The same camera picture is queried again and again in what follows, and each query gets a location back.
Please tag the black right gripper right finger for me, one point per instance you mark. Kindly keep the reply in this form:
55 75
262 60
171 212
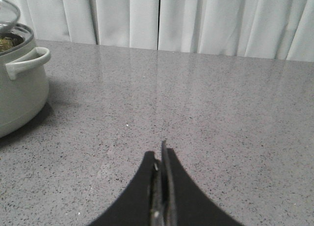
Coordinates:
185 203

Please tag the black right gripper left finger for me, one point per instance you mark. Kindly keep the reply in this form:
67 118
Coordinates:
132 208

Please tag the glass pot lid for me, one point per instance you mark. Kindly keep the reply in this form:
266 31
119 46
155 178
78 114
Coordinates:
9 15

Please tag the pale green electric cooking pot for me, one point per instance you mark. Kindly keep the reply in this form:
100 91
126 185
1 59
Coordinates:
24 86

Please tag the white curtain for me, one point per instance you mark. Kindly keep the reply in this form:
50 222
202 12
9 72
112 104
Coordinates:
280 29

